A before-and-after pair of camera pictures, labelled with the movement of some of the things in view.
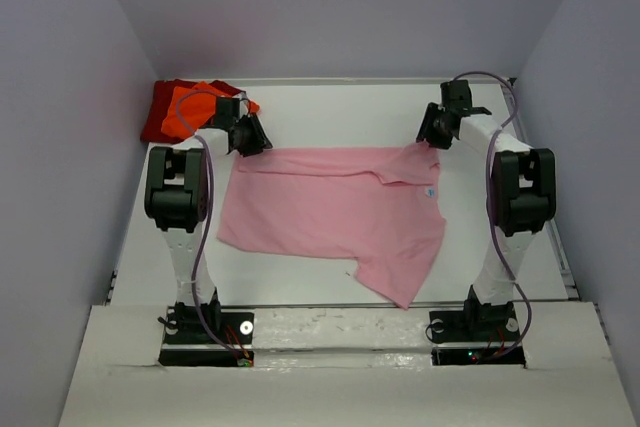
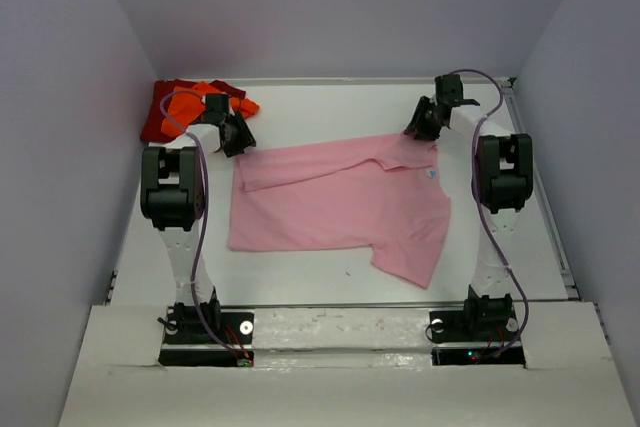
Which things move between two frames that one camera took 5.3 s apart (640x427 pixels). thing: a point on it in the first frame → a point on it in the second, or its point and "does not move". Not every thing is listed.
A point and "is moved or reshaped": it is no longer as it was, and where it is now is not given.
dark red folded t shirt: (159, 105) does not move
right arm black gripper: (426, 130) → (418, 122)
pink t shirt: (380, 206) is moved or reshaped
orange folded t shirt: (193, 108) does not move
